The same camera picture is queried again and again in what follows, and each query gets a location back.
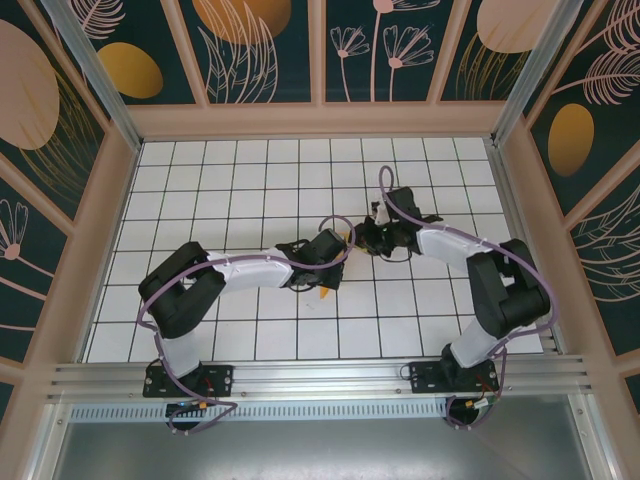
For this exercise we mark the yellow paper sheet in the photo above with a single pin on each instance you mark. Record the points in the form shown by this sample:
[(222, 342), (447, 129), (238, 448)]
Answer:
[(325, 293)]

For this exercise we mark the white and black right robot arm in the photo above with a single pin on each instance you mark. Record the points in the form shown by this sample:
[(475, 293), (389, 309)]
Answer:
[(445, 245)]

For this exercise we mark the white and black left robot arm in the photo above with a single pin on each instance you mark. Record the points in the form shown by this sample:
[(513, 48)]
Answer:
[(250, 275)]

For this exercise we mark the grey metal panel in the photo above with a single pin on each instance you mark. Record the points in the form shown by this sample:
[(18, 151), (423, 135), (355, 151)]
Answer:
[(320, 450)]

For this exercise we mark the aluminium side rail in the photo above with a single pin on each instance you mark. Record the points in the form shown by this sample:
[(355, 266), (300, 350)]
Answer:
[(511, 200)]

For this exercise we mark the aluminium front rail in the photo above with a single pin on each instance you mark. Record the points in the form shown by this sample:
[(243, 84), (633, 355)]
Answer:
[(320, 375)]

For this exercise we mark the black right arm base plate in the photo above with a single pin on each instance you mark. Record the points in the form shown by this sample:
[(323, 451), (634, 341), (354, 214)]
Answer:
[(425, 377)]

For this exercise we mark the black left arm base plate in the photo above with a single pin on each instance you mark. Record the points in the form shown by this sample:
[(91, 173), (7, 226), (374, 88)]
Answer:
[(220, 380)]

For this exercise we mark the aluminium corner post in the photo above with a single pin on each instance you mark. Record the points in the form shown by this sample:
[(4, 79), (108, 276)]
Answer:
[(100, 85), (530, 70)]

